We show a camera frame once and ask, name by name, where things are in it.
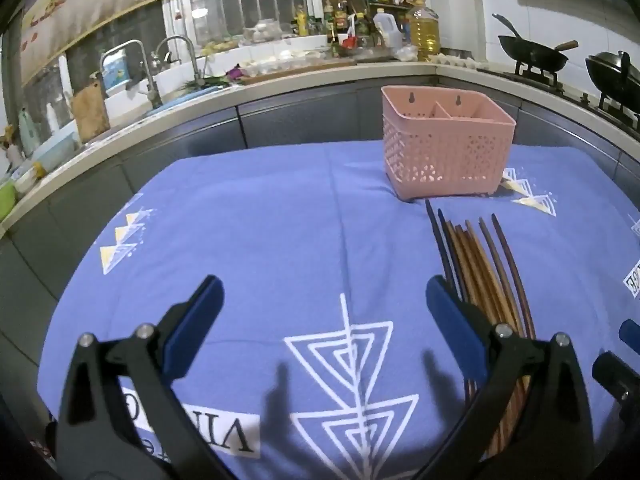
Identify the pale dish soap bottle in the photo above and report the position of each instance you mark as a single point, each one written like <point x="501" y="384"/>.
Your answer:
<point x="27" y="132"/>

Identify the large yellow oil bottle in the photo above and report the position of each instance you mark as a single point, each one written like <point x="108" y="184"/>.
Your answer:
<point x="424" y="30"/>

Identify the wooden cutting board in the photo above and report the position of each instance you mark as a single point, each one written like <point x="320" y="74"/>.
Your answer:
<point x="90" y="112"/>

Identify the small yellow bottle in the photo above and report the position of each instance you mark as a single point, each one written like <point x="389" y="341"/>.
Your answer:
<point x="302" y="20"/>

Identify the purple vegetable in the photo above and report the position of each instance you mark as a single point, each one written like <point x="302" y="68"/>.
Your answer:
<point x="237" y="73"/>

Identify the gas stove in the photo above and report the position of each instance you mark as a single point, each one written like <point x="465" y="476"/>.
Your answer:
<point x="575" y="92"/>

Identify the printed roller blind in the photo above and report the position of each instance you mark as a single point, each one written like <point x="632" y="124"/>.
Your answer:
<point x="85" y="5"/>

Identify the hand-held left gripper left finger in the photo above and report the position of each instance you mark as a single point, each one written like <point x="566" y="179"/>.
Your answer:
<point x="195" y="325"/>

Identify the pink plastic utensil basket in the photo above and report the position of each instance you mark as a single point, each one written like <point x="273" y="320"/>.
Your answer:
<point x="450" y="150"/>

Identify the bunch of wooden chopsticks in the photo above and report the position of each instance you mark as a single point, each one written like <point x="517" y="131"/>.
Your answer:
<point x="475" y="270"/>

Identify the blue printed tablecloth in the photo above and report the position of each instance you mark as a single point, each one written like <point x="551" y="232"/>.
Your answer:
<point x="280" y="240"/>

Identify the black wok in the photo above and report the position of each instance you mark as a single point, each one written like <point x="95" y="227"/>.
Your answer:
<point x="615" y="77"/>
<point x="532" y="55"/>

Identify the green bowl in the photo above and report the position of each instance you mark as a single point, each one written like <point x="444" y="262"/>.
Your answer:
<point x="6" y="200"/>

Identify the angular steel faucet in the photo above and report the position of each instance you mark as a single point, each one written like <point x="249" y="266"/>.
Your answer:
<point x="142" y="60"/>

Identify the white egg tray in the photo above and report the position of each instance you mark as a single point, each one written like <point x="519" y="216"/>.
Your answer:
<point x="460" y="60"/>

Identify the white plastic jug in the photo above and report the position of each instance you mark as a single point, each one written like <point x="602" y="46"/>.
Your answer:
<point x="387" y="30"/>

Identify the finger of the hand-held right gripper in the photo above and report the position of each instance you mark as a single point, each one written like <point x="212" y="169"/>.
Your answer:
<point x="630" y="332"/>
<point x="617" y="375"/>

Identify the dark sauce bottle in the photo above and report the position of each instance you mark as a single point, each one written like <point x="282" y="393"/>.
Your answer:
<point x="341" y="17"/>

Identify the curved steel faucet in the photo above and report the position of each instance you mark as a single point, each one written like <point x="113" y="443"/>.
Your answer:
<point x="187" y="47"/>

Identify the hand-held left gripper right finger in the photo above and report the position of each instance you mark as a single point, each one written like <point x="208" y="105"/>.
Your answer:
<point x="452" y="325"/>

